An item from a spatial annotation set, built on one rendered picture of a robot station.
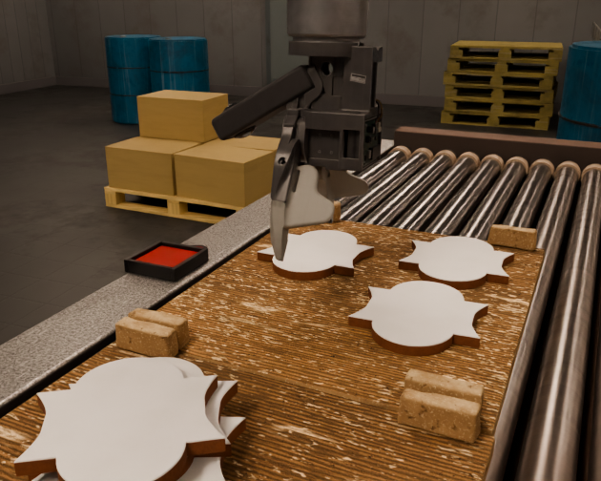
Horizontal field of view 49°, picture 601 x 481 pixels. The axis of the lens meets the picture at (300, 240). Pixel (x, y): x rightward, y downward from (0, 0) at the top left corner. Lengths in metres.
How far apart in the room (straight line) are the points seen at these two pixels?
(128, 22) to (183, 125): 5.41
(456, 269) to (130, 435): 0.45
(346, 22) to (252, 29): 7.98
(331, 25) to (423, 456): 0.37
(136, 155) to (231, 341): 3.43
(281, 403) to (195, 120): 3.66
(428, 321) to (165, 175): 3.36
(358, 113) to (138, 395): 0.32
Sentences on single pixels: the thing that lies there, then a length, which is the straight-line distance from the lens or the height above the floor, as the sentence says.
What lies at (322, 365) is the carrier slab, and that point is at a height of 0.94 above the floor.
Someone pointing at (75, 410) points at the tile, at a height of 0.98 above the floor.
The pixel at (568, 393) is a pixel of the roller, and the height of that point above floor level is 0.92.
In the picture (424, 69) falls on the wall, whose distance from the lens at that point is 7.95.
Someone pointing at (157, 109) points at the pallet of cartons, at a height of 0.56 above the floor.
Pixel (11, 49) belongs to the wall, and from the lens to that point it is 9.79.
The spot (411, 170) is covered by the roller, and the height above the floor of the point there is 0.91.
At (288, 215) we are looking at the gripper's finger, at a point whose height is 1.05.
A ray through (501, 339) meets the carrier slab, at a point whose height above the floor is 0.94.
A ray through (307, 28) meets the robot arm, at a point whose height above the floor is 1.21.
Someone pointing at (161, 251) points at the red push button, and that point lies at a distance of 0.87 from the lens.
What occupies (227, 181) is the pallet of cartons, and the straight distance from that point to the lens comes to 3.69.
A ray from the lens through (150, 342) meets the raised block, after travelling 0.60.
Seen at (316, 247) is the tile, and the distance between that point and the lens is 0.81.
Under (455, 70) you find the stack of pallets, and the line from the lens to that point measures 6.87.
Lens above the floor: 1.24
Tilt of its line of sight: 21 degrees down
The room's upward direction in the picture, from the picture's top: straight up
